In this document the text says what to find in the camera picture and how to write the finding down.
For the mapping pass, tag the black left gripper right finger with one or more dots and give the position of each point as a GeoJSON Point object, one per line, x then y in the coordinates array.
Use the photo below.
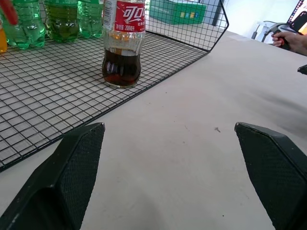
{"type": "Point", "coordinates": [275, 172]}

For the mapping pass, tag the cola bottle with red label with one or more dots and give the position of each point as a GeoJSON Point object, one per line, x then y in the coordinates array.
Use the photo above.
{"type": "Point", "coordinates": [122, 43]}

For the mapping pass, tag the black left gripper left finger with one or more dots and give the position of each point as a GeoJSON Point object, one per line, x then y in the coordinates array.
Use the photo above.
{"type": "Point", "coordinates": [60, 182]}

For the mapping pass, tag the black handheld controller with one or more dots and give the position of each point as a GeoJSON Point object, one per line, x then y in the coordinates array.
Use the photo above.
{"type": "Point", "coordinates": [275, 30]}

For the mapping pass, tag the orange drink bottle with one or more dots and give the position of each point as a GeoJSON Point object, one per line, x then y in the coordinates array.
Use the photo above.
{"type": "Point", "coordinates": [2, 40]}

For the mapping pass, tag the computer monitor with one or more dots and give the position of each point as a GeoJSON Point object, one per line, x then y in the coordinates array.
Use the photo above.
{"type": "Point", "coordinates": [298, 16]}

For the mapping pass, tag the green glass bottle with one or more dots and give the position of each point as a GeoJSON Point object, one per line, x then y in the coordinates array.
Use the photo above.
{"type": "Point", "coordinates": [62, 22]}
{"type": "Point", "coordinates": [90, 19]}
{"type": "Point", "coordinates": [24, 26]}

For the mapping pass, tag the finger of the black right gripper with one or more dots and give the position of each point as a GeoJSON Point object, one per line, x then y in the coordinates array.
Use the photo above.
{"type": "Point", "coordinates": [302, 69]}

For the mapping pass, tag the person's bare hand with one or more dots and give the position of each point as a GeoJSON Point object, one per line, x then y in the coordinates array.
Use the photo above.
{"type": "Point", "coordinates": [291, 41]}

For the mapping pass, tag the green cardboard box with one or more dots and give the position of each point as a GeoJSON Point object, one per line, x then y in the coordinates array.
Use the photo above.
{"type": "Point", "coordinates": [178, 12]}

